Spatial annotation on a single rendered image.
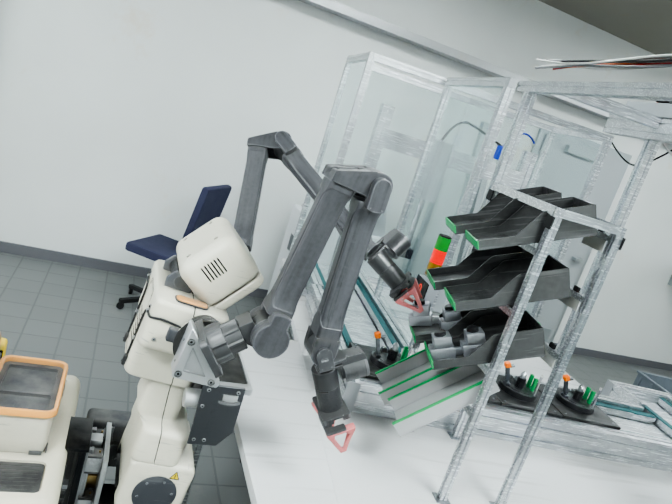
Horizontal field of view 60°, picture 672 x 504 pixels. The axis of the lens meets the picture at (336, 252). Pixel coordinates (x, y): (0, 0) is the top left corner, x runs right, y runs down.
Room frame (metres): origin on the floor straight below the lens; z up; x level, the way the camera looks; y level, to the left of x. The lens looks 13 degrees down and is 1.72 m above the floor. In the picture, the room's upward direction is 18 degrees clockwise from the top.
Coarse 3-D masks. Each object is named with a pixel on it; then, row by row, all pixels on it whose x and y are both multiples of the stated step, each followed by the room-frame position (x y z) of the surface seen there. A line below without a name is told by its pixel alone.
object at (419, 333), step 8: (464, 312) 1.63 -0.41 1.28; (472, 312) 1.51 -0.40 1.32; (480, 312) 1.51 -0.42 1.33; (488, 312) 1.51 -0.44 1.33; (496, 312) 1.51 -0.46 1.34; (504, 312) 1.51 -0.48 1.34; (408, 320) 1.62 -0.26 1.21; (464, 320) 1.50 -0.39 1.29; (472, 320) 1.51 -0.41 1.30; (416, 328) 1.60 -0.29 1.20; (424, 328) 1.59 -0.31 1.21; (432, 328) 1.59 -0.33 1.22; (456, 328) 1.50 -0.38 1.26; (464, 328) 1.51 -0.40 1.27; (416, 336) 1.50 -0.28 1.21; (424, 336) 1.50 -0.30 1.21; (456, 336) 1.50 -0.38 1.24
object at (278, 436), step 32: (288, 352) 1.93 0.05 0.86; (256, 384) 1.63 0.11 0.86; (288, 384) 1.69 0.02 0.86; (256, 416) 1.45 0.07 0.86; (288, 416) 1.50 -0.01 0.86; (256, 448) 1.30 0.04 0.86; (288, 448) 1.35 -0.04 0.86; (320, 448) 1.39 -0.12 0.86; (256, 480) 1.18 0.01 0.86; (288, 480) 1.22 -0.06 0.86; (320, 480) 1.26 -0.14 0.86
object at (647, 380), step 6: (642, 372) 3.18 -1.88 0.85; (636, 378) 3.18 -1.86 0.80; (642, 378) 3.14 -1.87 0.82; (648, 378) 3.10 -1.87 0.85; (654, 378) 3.21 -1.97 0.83; (660, 378) 3.21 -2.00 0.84; (666, 378) 3.22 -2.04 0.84; (636, 384) 3.16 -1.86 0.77; (642, 384) 3.12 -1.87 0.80; (648, 384) 3.09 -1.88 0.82; (654, 384) 3.04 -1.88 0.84; (660, 384) 3.22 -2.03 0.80; (666, 384) 3.23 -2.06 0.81; (660, 390) 3.00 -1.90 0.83; (666, 390) 2.97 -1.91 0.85
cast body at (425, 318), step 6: (414, 300) 1.57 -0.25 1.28; (420, 300) 1.56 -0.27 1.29; (414, 306) 1.55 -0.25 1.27; (426, 306) 1.54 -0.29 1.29; (414, 312) 1.55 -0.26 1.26; (426, 312) 1.54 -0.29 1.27; (414, 318) 1.55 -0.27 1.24; (420, 318) 1.55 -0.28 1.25; (426, 318) 1.54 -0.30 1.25; (432, 318) 1.56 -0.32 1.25; (438, 318) 1.56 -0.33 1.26; (414, 324) 1.55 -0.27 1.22; (420, 324) 1.55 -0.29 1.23; (426, 324) 1.54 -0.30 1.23
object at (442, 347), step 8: (432, 336) 1.42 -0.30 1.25; (440, 336) 1.40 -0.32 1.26; (448, 336) 1.40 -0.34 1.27; (432, 344) 1.43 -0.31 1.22; (440, 344) 1.40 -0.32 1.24; (448, 344) 1.40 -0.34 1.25; (432, 352) 1.39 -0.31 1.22; (440, 352) 1.40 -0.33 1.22; (448, 352) 1.40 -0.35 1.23; (456, 352) 1.42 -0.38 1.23
